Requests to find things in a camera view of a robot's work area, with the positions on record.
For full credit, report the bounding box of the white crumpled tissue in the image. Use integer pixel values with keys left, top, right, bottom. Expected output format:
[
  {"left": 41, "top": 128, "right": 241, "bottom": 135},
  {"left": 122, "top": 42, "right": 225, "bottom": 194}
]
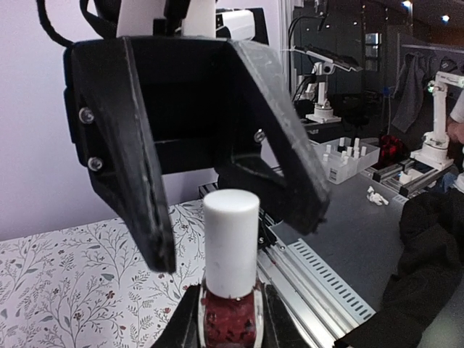
[{"left": 366, "top": 186, "right": 389, "bottom": 206}]

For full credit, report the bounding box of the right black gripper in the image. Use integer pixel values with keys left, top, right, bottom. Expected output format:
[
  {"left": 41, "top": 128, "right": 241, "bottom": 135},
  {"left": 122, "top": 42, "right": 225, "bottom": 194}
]
[{"left": 63, "top": 36, "right": 330, "bottom": 273}]

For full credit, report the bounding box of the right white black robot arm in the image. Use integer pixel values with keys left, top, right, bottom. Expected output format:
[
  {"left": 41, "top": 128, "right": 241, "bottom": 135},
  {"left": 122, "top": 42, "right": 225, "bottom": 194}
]
[{"left": 64, "top": 1, "right": 329, "bottom": 273}]

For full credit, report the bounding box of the grey hanging jacket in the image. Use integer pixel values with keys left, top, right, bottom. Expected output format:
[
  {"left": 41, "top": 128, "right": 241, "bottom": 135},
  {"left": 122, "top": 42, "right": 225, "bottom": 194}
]
[{"left": 391, "top": 52, "right": 427, "bottom": 133}]

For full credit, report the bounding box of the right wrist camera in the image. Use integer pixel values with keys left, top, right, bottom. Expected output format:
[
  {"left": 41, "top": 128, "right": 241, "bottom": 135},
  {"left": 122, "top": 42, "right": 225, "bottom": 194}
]
[{"left": 79, "top": 1, "right": 216, "bottom": 39}]

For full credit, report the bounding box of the front aluminium rail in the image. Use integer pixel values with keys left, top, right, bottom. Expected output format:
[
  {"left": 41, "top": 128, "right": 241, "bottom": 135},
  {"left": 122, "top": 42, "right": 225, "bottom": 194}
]
[{"left": 257, "top": 225, "right": 376, "bottom": 347}]

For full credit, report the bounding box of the clear plastic storage box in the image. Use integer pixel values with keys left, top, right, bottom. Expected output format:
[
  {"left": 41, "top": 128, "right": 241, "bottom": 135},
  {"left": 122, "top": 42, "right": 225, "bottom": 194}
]
[{"left": 312, "top": 137, "right": 380, "bottom": 184}]

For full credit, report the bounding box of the red black checkered cloth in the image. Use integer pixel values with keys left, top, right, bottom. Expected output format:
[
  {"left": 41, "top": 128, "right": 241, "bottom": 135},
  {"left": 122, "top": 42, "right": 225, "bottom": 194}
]
[{"left": 376, "top": 135, "right": 410, "bottom": 170}]

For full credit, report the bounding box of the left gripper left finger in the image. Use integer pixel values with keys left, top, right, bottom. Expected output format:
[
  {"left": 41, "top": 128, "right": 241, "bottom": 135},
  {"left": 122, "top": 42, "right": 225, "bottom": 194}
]
[{"left": 151, "top": 285, "right": 200, "bottom": 348}]

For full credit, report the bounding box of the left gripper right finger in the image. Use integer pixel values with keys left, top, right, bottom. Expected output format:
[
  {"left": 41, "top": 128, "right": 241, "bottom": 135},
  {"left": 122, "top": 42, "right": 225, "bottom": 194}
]
[{"left": 262, "top": 284, "right": 309, "bottom": 348}]

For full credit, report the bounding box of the black sleeved forearm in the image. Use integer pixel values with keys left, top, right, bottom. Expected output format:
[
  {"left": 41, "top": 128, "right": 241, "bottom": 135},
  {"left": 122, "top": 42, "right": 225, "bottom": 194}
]
[{"left": 333, "top": 188, "right": 463, "bottom": 347}]

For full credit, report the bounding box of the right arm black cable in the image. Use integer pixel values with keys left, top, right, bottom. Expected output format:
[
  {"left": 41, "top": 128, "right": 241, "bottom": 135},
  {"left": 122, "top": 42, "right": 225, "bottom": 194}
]
[{"left": 35, "top": 0, "right": 77, "bottom": 48}]

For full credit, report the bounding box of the red nail polish bottle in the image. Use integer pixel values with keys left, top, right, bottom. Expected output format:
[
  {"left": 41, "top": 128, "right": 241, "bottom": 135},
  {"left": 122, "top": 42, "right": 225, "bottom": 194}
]
[{"left": 197, "top": 281, "right": 264, "bottom": 348}]

